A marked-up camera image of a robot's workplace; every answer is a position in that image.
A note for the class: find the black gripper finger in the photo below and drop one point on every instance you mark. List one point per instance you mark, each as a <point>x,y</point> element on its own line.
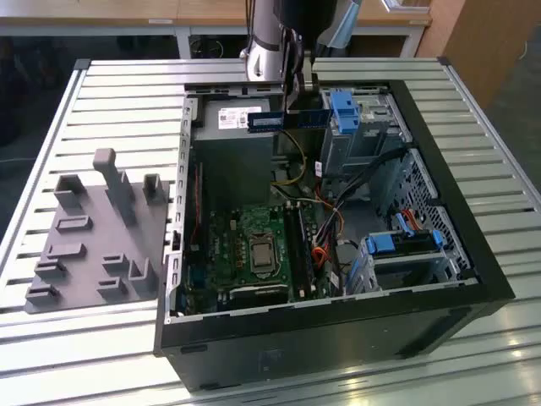
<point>293,67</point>
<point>310,78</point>

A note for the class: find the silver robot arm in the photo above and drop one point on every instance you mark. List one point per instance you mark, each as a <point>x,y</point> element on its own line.
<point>264,42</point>

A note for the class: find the black RAM slot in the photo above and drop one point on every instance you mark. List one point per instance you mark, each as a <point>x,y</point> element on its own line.
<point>291,249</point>

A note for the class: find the blue drive carrier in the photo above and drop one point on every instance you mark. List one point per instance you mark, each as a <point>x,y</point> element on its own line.
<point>344,114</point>

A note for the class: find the metal optical drive cage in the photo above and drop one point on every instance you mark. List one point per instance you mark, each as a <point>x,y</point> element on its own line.
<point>367,144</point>

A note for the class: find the grey power supply unit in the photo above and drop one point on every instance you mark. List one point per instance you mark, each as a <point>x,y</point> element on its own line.
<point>228,169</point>

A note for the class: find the wooden cabinet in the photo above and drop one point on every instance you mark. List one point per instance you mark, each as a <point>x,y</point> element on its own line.
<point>477,42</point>

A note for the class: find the green motherboard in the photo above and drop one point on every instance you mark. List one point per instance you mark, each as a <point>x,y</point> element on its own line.
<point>228,228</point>

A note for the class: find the blue disk carrier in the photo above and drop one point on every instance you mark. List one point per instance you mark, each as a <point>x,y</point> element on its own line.
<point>380,245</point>

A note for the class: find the silver CPU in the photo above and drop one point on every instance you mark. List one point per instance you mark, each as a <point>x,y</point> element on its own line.
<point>260,257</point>

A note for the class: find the wooden desk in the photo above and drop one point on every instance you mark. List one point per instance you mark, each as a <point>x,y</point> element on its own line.
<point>105,10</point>

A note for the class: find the metal disk bay cage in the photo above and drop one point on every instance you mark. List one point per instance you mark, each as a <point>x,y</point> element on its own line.
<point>406,258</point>

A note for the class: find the grey parts rack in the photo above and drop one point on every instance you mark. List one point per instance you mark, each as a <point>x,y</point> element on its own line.
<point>93,237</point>

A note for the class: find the black PC case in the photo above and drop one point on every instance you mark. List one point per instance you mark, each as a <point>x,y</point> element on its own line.
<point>296,351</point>

